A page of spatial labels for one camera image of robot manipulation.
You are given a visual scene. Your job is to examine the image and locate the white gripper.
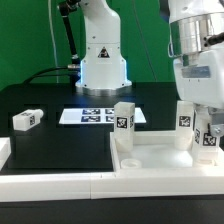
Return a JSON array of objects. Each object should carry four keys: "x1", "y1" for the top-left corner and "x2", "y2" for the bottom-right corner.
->
[{"x1": 173, "y1": 48, "x2": 224, "y2": 137}]

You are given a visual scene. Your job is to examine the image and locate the white square tabletop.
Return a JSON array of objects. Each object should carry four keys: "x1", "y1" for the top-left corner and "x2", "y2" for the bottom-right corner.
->
[{"x1": 109, "y1": 129, "x2": 224, "y2": 173}]

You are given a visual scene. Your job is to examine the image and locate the white front fence bar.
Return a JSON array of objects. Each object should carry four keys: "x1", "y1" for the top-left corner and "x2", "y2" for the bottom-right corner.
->
[{"x1": 0, "y1": 167, "x2": 224, "y2": 202}]

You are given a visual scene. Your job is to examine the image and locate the white fence bar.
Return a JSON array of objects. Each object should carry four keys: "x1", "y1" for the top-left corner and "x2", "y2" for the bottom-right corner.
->
[
  {"x1": 0, "y1": 167, "x2": 224, "y2": 202},
  {"x1": 0, "y1": 137, "x2": 11, "y2": 170}
]

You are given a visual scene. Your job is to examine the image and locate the white sheet with fiducial markers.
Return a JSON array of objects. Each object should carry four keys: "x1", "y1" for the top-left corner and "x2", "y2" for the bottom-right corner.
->
[{"x1": 59, "y1": 107, "x2": 147, "y2": 125}]

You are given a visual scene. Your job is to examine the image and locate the white left fence bar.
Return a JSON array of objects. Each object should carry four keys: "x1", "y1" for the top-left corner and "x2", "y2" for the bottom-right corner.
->
[{"x1": 0, "y1": 137, "x2": 11, "y2": 170}]

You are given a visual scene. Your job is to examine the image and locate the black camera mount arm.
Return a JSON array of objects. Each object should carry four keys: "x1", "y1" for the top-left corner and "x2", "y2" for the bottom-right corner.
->
[{"x1": 58, "y1": 0, "x2": 81, "y2": 64}]

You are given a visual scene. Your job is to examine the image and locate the black cable on table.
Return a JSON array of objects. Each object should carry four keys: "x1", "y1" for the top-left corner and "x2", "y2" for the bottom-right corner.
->
[{"x1": 22, "y1": 66, "x2": 80, "y2": 84}]

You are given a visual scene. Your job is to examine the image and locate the white hanging cable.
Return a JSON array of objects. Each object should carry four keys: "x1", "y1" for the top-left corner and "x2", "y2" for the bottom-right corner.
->
[{"x1": 47, "y1": 0, "x2": 60, "y2": 84}]

